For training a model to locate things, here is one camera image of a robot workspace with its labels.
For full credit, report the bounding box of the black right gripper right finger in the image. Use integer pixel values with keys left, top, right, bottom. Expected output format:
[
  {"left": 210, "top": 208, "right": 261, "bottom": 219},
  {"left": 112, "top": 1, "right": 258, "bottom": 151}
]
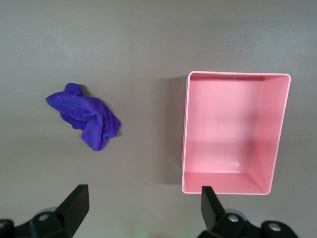
[{"left": 201, "top": 185, "right": 297, "bottom": 238}]

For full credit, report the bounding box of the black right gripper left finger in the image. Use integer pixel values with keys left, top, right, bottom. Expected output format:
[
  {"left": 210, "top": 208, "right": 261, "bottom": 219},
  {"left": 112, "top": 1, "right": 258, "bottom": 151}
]
[{"left": 0, "top": 184, "right": 90, "bottom": 238}]

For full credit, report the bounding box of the purple cloth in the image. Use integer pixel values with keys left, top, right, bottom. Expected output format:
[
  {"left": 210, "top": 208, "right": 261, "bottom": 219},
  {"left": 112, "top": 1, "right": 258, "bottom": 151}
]
[{"left": 46, "top": 82, "right": 122, "bottom": 152}]

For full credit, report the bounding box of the pink plastic bin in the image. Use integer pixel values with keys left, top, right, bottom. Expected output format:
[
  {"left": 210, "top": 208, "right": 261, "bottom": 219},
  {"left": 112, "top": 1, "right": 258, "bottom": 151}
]
[{"left": 181, "top": 70, "right": 292, "bottom": 196}]

